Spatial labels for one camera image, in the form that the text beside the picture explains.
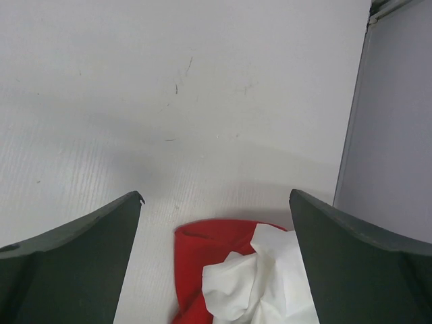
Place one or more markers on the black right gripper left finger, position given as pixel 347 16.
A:
pixel 73 273

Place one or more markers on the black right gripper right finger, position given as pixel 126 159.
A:
pixel 359 272

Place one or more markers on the white folded t-shirt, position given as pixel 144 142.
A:
pixel 267 286

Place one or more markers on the red folded t-shirt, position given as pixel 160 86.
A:
pixel 202 243

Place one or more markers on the aluminium frame post right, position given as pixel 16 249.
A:
pixel 381 9

